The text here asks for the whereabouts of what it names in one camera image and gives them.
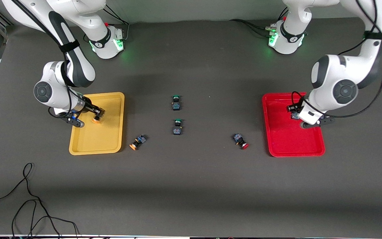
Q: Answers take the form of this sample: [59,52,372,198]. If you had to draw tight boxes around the black left base cables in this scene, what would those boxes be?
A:
[229,7,289,38]

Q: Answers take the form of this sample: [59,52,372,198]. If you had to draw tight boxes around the black base cables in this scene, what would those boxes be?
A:
[102,5,130,42]
[229,7,289,38]

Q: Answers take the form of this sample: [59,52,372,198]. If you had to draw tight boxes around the black loose table cable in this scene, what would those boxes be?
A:
[0,163,80,239]

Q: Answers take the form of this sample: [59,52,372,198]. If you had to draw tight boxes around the black right base cables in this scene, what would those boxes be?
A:
[102,5,130,42]

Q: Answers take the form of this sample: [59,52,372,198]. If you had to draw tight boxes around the red plastic tray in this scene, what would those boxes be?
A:
[262,92,326,157]

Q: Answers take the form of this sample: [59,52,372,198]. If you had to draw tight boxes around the yellow plastic tray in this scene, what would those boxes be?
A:
[69,92,125,156]

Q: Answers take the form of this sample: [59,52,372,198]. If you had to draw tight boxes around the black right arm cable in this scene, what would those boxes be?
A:
[12,0,82,119]

